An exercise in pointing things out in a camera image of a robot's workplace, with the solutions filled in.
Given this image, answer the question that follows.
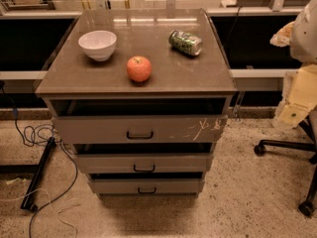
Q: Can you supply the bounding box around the grey top drawer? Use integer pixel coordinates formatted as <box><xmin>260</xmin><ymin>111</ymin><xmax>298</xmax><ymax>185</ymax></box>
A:
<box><xmin>53</xmin><ymin>115</ymin><xmax>227</xmax><ymax>145</ymax></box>

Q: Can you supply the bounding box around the grey drawer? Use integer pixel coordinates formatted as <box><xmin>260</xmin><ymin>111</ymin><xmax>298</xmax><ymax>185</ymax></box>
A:
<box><xmin>53</xmin><ymin>115</ymin><xmax>227</xmax><ymax>145</ymax></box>
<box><xmin>75</xmin><ymin>153</ymin><xmax>213</xmax><ymax>174</ymax></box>
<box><xmin>88</xmin><ymin>178</ymin><xmax>205</xmax><ymax>194</ymax></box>

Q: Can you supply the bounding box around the black office chair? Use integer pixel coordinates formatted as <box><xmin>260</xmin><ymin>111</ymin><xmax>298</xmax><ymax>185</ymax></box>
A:
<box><xmin>254</xmin><ymin>110</ymin><xmax>317</xmax><ymax>217</ymax></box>

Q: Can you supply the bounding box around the white floor cable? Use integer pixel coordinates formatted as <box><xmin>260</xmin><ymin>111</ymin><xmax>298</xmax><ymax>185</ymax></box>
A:
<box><xmin>0</xmin><ymin>177</ymin><xmax>80</xmax><ymax>238</ymax></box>

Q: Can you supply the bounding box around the blue floor cable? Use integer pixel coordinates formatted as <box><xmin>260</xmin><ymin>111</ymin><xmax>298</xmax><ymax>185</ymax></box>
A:
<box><xmin>0</xmin><ymin>81</ymin><xmax>79</xmax><ymax>238</ymax></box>

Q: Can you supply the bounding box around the black metal floor bar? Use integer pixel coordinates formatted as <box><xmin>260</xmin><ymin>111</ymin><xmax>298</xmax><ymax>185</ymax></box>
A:
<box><xmin>21</xmin><ymin>137</ymin><xmax>56</xmax><ymax>212</ymax></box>

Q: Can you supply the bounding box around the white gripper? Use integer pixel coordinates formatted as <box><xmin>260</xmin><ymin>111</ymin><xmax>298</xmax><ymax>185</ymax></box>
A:
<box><xmin>269</xmin><ymin>22</ymin><xmax>317</xmax><ymax>127</ymax></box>

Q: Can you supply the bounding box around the red apple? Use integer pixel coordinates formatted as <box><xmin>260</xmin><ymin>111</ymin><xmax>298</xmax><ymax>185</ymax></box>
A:
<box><xmin>126</xmin><ymin>56</ymin><xmax>152</xmax><ymax>82</ymax></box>

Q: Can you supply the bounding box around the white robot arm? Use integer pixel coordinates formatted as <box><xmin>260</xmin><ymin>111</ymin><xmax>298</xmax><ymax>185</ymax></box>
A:
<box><xmin>269</xmin><ymin>0</ymin><xmax>317</xmax><ymax>128</ymax></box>

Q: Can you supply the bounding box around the green soda can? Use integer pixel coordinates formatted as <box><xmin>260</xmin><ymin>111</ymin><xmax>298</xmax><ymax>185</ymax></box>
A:
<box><xmin>168</xmin><ymin>30</ymin><xmax>203</xmax><ymax>57</ymax></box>

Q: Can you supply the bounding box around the grey drawer cabinet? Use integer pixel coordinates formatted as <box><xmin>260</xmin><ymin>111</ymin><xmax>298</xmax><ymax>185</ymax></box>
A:
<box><xmin>37</xmin><ymin>9</ymin><xmax>235</xmax><ymax>196</ymax></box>

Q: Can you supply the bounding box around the grey bottom drawer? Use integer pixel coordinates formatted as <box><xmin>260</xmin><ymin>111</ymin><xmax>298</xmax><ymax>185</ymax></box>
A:
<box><xmin>88</xmin><ymin>178</ymin><xmax>205</xmax><ymax>194</ymax></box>

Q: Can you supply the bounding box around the white ceramic bowl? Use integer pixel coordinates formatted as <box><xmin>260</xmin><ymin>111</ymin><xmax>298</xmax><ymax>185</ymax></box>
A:
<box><xmin>78</xmin><ymin>31</ymin><xmax>117</xmax><ymax>61</ymax></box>

